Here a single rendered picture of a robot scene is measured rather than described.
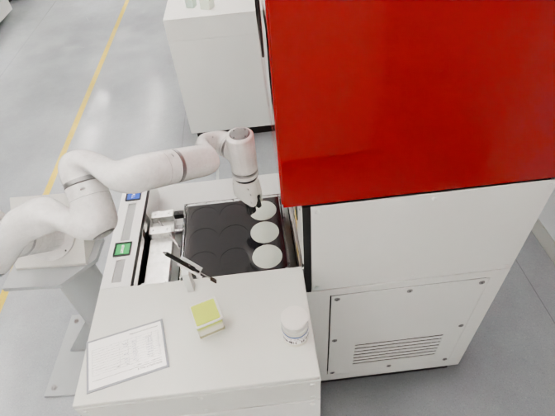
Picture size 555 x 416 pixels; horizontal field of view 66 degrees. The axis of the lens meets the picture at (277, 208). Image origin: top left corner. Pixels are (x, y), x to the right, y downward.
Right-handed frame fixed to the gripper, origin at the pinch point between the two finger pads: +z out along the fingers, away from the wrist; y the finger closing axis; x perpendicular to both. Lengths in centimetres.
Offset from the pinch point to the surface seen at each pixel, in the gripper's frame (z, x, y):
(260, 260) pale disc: 8.0, -9.8, 13.5
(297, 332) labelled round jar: -7, -27, 46
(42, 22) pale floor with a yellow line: 98, 118, -522
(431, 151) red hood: -38, 18, 50
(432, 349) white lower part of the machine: 71, 35, 65
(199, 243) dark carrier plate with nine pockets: 8.1, -18.4, -8.1
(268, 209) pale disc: 8.0, 8.7, -1.2
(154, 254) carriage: 10.0, -31.5, -17.8
